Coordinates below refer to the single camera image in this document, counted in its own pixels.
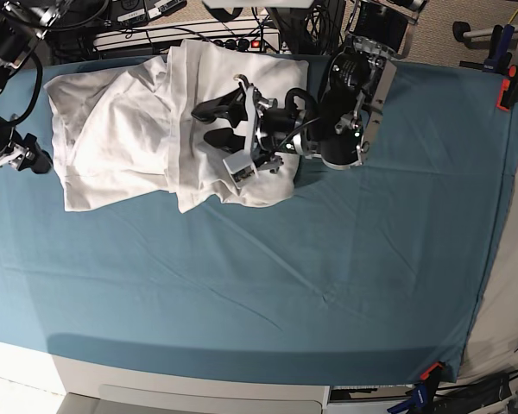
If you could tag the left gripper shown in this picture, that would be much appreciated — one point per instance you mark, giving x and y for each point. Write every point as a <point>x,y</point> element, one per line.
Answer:
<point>271,131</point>

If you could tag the white T-shirt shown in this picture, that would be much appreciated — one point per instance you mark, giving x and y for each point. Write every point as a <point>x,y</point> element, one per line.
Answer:
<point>124,132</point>

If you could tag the teal table cloth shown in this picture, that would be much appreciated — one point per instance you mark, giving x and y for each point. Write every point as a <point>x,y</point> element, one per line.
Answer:
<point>365,276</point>

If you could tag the orange black clamp top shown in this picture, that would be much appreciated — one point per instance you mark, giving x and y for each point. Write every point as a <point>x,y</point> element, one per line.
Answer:
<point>508,94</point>

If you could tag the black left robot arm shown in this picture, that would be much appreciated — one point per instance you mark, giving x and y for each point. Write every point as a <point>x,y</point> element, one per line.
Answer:
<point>340,123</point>

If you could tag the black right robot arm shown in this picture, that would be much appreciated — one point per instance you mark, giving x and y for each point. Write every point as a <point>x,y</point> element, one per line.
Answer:
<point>23,24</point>

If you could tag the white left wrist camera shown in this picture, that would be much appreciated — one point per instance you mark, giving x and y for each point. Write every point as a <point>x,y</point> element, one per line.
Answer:
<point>241,168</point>

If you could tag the blue handled clamp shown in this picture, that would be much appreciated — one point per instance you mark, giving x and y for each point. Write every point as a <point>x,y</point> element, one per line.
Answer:
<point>499,55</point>

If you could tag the black power strip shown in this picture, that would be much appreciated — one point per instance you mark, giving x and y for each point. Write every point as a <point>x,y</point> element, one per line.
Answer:
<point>246,45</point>

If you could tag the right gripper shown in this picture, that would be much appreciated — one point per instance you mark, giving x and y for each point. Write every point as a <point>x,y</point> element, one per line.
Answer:
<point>29,153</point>

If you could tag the orange blue clamp bottom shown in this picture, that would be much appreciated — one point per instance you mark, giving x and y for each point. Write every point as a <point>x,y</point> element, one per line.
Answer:
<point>421,398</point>

